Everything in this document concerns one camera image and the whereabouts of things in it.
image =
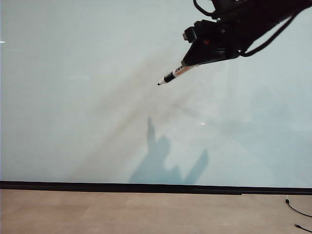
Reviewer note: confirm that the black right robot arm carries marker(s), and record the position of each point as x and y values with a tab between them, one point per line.
258	14

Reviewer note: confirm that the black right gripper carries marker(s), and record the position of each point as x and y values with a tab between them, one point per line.
224	36

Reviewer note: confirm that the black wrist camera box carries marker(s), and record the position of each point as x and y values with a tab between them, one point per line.
190	35

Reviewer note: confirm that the white glass whiteboard black frame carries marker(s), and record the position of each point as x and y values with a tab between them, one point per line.
73	97

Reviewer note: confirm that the white whiteboard marker pen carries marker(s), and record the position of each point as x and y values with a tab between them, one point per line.
174	74

